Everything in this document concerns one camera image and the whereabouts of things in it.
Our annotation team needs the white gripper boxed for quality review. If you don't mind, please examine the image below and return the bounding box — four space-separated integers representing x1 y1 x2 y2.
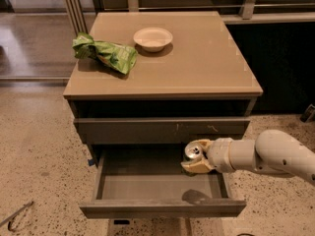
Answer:
181 138 234 174

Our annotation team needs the green soda can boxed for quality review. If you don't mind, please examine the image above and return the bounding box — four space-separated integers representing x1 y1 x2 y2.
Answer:
184 142 204 161

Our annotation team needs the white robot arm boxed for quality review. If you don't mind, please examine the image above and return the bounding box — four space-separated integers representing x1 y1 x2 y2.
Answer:
181 130 315 185

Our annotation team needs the grey drawer cabinet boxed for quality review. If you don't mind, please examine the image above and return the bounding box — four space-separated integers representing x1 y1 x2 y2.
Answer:
62 11 264 236

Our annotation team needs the open grey middle drawer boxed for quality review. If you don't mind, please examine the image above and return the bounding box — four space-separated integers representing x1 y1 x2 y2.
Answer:
80 148 246 219

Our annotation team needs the closed grey top drawer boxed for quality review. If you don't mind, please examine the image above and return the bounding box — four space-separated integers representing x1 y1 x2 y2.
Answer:
74 117 250 145

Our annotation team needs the blue tape piece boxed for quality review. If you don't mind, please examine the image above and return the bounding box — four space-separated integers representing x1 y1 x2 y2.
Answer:
88 159 95 166

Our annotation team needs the dark object at right edge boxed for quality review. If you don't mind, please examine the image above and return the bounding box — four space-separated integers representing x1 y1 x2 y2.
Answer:
300 104 315 122

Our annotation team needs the white paper bowl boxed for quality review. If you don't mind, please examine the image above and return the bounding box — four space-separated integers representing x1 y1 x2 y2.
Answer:
133 28 173 52

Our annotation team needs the green chip bag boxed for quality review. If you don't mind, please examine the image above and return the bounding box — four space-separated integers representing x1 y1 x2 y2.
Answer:
72 32 138 75

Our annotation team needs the metal rod on floor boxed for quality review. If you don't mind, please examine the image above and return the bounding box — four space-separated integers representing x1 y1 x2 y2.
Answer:
0 201 33 227

